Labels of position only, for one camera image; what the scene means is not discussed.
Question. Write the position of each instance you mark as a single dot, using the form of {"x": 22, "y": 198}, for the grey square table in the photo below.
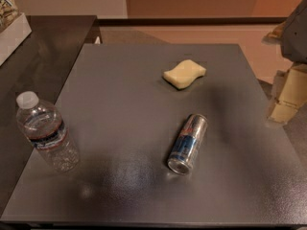
{"x": 125, "y": 118}

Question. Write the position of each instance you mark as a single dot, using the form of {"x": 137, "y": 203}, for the clear plastic water bottle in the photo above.
{"x": 42, "y": 125}

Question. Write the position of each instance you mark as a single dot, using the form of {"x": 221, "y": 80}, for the yellow sponge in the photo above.
{"x": 184, "y": 74}

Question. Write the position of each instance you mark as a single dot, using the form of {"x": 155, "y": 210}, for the dark side table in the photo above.
{"x": 42, "y": 64}

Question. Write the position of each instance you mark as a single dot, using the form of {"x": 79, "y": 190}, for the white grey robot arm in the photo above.
{"x": 289, "y": 89}

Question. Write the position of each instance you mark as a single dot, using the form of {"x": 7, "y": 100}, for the silver blue energy drink can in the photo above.
{"x": 186, "y": 147}

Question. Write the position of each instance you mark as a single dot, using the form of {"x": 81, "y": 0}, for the white box with snacks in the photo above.
{"x": 14, "y": 28}

